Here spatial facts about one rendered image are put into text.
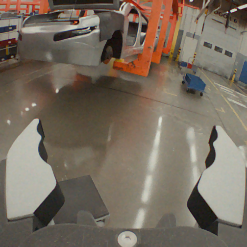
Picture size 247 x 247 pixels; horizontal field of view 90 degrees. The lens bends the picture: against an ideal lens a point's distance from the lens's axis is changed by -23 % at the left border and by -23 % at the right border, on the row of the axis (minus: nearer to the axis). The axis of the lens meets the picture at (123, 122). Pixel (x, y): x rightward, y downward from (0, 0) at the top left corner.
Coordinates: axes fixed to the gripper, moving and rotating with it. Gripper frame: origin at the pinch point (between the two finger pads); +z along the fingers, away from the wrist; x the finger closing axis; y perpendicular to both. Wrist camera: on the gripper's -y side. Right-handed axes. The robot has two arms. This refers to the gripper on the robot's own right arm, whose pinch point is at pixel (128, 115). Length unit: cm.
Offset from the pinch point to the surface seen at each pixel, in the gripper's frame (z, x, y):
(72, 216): 26, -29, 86
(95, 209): 34, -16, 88
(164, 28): 464, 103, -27
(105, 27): 215, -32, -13
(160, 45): 464, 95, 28
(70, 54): 191, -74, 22
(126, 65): 290, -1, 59
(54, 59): 193, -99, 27
